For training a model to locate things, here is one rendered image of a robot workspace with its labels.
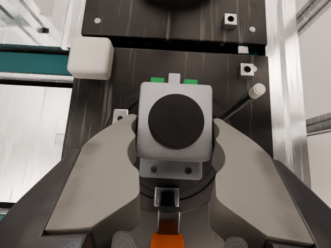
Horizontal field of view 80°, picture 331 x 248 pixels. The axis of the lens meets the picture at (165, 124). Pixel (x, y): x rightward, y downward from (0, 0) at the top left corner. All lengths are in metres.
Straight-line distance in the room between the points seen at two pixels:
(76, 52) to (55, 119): 0.11
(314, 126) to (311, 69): 0.16
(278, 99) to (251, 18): 0.11
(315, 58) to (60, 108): 0.45
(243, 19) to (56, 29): 0.25
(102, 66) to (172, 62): 0.08
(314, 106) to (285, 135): 0.16
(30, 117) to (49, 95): 0.04
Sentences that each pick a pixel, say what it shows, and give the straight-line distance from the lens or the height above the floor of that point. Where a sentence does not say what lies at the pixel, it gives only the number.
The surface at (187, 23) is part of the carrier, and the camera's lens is 0.29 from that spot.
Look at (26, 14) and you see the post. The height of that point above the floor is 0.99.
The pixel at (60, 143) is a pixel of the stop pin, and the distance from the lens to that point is 0.26.
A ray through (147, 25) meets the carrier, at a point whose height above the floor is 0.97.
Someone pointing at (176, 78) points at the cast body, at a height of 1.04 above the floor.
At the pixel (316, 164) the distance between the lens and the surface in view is 0.42.
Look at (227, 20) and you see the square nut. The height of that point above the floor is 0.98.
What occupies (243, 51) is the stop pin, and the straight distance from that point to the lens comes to 0.29.
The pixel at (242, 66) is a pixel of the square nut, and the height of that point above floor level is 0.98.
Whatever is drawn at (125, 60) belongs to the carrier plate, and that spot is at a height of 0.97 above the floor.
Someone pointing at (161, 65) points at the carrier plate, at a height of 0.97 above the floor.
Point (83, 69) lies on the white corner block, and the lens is 0.25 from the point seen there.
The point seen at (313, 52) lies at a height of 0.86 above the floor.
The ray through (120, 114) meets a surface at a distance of 0.20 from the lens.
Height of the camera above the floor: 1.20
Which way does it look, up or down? 78 degrees down
